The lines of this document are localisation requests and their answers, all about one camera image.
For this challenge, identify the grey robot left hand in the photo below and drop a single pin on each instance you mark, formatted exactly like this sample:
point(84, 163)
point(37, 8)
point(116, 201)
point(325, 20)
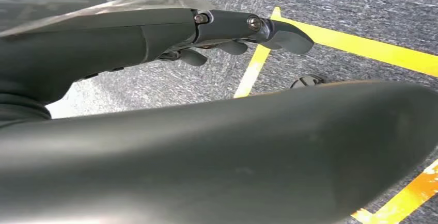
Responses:
point(219, 154)

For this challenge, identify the short yellow floor tape strip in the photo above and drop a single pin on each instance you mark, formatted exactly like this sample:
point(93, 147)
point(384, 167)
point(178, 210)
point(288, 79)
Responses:
point(251, 73)

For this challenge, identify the black round furniture foot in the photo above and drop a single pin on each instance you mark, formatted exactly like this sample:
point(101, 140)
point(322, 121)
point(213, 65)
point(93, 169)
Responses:
point(307, 80)

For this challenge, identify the long yellow floor tape strip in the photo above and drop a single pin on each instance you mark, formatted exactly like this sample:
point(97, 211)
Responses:
point(369, 49)

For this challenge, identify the worn orange-yellow floor tape strip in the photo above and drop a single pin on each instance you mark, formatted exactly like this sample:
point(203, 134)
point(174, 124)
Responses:
point(407, 195)

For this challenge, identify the ribbed grey left arm sleeve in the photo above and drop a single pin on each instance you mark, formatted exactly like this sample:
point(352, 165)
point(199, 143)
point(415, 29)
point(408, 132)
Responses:
point(19, 111)

